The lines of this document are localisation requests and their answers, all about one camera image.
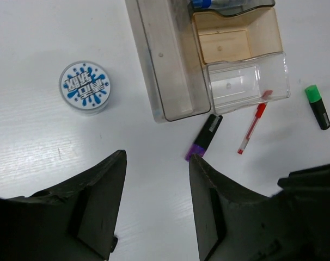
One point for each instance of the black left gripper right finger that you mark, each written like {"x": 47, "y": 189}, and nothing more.
{"x": 233, "y": 222}

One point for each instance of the red gel pen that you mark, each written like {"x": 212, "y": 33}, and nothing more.
{"x": 257, "y": 116}

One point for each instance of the purple black highlighter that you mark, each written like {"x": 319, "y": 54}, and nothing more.
{"x": 205, "y": 136}

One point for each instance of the green black highlighter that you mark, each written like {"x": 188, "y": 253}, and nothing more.
{"x": 317, "y": 106}

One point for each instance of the round blue white tin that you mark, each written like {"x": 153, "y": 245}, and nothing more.
{"x": 85, "y": 86}

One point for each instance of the long clear smoky tray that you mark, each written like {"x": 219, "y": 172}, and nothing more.
{"x": 168, "y": 51}

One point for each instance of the dark smoky plastic tray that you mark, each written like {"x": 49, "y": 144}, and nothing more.
{"x": 230, "y": 8}

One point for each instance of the blue capped marker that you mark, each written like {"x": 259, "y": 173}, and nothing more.
{"x": 218, "y": 4}

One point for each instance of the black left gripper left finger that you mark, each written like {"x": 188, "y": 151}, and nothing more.
{"x": 73, "y": 220}

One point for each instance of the clear plastic tray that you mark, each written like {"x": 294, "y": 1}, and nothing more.
{"x": 240, "y": 84}

